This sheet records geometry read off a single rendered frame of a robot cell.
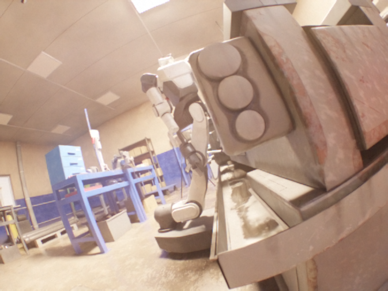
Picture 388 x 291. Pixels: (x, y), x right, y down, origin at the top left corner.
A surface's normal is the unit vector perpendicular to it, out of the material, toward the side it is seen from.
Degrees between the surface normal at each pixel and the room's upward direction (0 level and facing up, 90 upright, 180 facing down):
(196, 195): 90
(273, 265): 90
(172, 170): 90
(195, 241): 90
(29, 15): 180
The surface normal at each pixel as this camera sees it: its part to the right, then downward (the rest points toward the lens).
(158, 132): -0.15, -0.06
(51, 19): 0.34, 0.93
